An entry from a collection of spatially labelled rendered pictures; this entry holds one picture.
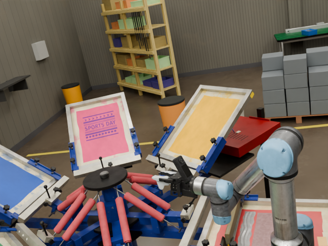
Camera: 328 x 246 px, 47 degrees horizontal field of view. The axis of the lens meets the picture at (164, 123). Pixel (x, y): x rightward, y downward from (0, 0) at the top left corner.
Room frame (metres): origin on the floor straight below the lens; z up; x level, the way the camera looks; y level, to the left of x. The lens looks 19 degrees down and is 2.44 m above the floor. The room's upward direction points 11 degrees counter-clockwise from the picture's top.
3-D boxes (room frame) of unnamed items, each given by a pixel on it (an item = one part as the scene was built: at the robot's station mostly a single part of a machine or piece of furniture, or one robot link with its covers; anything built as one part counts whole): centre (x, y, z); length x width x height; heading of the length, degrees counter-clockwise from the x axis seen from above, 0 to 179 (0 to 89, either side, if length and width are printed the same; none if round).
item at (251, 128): (3.17, -0.67, 1.06); 0.61 x 0.46 x 0.12; 127
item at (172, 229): (2.08, -0.10, 0.89); 1.24 x 0.06 x 0.06; 67
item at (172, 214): (2.13, 0.01, 1.02); 0.17 x 0.06 x 0.05; 67
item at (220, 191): (1.31, -0.16, 1.65); 0.11 x 0.08 x 0.09; 52
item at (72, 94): (9.01, 2.05, 0.34); 0.45 x 0.43 x 0.69; 76
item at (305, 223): (1.25, -0.45, 1.42); 0.13 x 0.12 x 0.14; 142
